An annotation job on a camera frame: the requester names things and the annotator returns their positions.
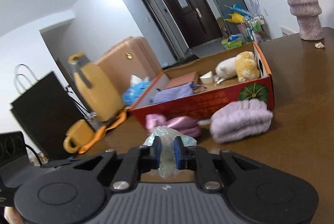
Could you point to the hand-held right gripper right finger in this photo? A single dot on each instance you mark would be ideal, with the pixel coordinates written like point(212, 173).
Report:
point(178, 153)

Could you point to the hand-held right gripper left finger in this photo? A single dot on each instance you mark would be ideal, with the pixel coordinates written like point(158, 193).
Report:
point(156, 153)

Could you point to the iridescent plastic bag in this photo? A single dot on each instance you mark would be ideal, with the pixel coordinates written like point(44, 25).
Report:
point(167, 161)

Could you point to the red cardboard box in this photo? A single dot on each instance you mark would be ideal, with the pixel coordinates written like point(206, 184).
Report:
point(208, 104)

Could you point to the purple cloth pouch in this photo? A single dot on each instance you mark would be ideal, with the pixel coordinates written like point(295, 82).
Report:
point(172, 92)

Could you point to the pink layered sponge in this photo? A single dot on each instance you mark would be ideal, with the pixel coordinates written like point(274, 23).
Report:
point(180, 80)

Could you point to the small white piece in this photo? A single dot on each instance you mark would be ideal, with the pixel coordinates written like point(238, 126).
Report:
point(206, 78)

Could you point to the yellow and white plush toy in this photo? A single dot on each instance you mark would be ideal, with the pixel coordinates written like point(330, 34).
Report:
point(245, 65)

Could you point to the pink satin bow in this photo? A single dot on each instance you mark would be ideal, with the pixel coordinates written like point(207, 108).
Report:
point(182, 125)

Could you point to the orange cloth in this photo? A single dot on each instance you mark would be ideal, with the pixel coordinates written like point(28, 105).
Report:
point(103, 132)

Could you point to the black paper bag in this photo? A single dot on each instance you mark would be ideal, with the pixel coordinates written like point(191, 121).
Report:
point(44, 114)

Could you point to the blue tissue pack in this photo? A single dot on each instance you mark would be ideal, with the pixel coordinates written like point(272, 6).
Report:
point(135, 92)

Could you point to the purple fluffy cloth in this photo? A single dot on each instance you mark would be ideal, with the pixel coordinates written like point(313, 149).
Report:
point(240, 119)

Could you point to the yellow mug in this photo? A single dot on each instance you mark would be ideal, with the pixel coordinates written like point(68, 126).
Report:
point(79, 135)

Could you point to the yellow thermos jug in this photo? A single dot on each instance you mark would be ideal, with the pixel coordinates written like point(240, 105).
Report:
point(99, 93)

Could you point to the black tripod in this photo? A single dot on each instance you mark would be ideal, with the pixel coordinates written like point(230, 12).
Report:
point(78, 106)

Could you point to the pink suitcase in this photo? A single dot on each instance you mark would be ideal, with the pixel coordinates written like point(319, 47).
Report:
point(130, 57)

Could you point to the green printed packet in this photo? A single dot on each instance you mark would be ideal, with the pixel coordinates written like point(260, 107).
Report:
point(232, 42)

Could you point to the dark side door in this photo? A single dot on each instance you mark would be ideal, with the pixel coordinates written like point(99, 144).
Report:
point(156, 25)

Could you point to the brown cardboard box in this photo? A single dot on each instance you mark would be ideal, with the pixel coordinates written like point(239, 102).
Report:
point(221, 27)

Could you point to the dark brown entrance door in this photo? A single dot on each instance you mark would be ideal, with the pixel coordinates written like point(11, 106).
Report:
point(193, 20)

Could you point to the storage cart with jars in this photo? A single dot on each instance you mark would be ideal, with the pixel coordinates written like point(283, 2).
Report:
point(253, 29)

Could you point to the pile of blue yellow toys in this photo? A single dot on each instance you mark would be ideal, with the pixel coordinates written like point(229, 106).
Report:
point(236, 15)

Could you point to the paper notice on door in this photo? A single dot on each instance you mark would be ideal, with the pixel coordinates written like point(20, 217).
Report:
point(182, 2)

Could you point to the purple feathery decoration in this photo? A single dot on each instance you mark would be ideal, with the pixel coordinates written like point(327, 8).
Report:
point(253, 3)

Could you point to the crumpled paper scrap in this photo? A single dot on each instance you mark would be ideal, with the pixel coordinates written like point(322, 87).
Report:
point(320, 45)

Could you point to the pink ceramic vase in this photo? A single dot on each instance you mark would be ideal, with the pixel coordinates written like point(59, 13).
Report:
point(305, 5)

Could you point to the white wall vent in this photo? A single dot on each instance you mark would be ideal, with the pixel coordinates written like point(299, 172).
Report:
point(289, 31)

